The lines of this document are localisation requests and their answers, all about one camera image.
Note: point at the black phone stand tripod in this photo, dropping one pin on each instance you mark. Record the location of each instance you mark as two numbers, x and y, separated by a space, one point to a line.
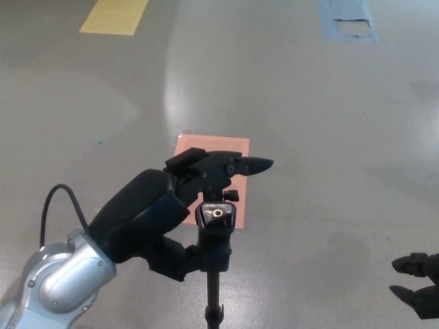
214 248

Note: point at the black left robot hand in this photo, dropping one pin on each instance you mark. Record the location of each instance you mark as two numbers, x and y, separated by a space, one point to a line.
130 212

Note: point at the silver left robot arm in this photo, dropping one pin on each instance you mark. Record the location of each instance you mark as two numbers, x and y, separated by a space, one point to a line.
65 281

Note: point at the torn blue floor marking sheet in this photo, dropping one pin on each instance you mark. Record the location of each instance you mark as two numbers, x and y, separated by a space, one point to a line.
329 20

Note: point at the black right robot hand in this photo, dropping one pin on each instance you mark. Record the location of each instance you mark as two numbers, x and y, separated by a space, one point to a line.
430 298

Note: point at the yellow floor marking sheet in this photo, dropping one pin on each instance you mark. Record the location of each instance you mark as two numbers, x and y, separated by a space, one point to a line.
111 17

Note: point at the orange floor marking sheet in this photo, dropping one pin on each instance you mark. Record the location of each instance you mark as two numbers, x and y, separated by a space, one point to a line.
241 202

